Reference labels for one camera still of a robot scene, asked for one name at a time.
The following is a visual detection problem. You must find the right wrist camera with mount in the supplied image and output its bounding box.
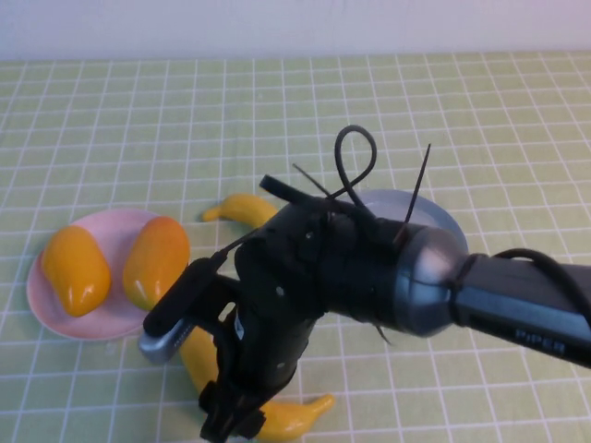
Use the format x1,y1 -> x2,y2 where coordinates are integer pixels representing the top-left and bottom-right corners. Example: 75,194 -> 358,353
137,257 -> 223,366

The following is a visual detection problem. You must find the banana with green tip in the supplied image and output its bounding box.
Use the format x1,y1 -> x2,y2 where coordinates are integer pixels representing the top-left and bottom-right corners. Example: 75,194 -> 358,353
201,193 -> 281,232

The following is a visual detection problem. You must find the green checkered tablecloth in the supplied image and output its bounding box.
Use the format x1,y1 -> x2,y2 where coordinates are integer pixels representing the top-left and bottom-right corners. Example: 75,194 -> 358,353
0,53 -> 591,443

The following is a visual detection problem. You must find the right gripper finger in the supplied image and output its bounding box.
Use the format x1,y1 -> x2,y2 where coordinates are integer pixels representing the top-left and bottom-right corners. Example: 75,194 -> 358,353
233,414 -> 267,439
200,408 -> 232,442

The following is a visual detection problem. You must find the large yellow banana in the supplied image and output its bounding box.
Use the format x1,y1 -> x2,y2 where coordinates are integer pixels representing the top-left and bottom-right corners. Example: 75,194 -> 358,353
177,325 -> 336,438

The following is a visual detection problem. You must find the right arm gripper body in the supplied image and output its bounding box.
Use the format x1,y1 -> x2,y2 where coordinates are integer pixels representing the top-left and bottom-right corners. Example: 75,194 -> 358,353
198,299 -> 320,421

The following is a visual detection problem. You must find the plain yellow mango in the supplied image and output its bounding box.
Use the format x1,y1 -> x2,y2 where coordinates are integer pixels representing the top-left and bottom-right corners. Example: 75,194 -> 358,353
40,225 -> 113,318

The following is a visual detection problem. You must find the black zip tie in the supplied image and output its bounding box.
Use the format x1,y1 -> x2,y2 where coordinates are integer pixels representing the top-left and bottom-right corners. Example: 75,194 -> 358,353
400,142 -> 433,244
293,163 -> 333,199

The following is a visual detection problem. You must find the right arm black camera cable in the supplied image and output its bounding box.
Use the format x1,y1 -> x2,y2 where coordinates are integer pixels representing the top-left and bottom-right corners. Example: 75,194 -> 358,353
214,124 -> 591,322

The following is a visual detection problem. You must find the mango with orange-red blush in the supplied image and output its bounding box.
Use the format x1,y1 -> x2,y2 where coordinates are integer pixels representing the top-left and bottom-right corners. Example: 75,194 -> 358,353
122,215 -> 191,311

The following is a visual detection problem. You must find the pink round plate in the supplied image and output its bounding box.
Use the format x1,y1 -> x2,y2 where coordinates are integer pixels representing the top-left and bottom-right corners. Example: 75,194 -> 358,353
26,209 -> 190,341

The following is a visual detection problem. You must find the blue-grey round plate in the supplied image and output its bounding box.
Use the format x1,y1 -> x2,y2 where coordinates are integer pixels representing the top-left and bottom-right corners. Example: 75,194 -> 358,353
357,187 -> 468,255

